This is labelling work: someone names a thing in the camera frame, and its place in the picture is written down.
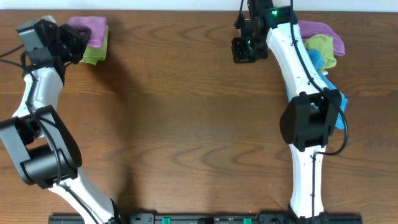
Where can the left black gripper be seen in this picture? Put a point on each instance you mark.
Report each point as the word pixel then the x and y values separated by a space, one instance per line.
pixel 76 42

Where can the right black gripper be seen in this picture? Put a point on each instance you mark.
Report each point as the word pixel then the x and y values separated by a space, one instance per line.
pixel 244 53

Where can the purple cloth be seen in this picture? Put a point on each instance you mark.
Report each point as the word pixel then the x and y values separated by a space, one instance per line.
pixel 97 26
pixel 310 28

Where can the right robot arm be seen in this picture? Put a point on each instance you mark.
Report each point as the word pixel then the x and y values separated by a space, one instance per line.
pixel 309 119

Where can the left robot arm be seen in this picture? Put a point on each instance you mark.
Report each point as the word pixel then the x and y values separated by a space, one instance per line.
pixel 40 146

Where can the folded green cloth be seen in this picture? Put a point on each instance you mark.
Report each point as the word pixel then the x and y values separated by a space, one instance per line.
pixel 93 55

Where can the green cloth in pile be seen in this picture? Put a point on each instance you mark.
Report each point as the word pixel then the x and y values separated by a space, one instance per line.
pixel 320 50

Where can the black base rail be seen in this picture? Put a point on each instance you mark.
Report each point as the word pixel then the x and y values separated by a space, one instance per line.
pixel 265 218

